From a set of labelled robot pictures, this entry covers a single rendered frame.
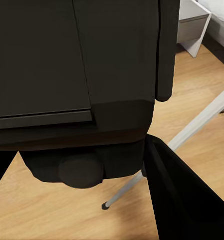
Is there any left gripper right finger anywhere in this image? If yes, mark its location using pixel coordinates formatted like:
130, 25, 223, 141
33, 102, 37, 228
144, 134, 224, 240

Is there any camera tripod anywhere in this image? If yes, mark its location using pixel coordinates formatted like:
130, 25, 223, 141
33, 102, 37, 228
102, 91, 224, 210

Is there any digital camera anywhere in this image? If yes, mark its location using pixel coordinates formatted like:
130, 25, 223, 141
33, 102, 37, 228
0, 0, 180, 189

